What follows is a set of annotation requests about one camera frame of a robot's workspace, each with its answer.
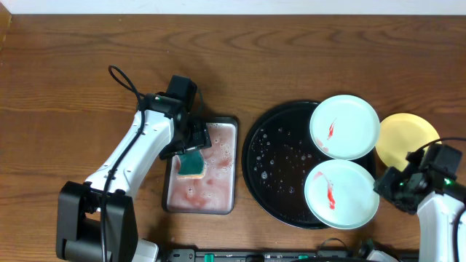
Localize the green and orange sponge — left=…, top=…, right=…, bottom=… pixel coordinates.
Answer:
left=178, top=151, right=205, bottom=179

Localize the yellow plate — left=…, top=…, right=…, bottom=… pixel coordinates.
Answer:
left=376, top=113, right=440, bottom=171

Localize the mint plate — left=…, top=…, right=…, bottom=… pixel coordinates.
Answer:
left=309, top=95, right=380, bottom=160
left=304, top=159, right=379, bottom=230

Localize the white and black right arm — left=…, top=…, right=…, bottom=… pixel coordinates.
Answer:
left=374, top=166, right=465, bottom=261

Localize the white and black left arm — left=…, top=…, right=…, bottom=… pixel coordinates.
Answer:
left=55, top=93, right=206, bottom=261

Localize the black rectangular soapy water tray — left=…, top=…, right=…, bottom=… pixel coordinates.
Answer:
left=162, top=117, right=238, bottom=215

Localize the round black tray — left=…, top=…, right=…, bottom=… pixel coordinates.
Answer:
left=242, top=101, right=375, bottom=229

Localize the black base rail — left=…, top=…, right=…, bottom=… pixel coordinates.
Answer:
left=163, top=238, right=419, bottom=262

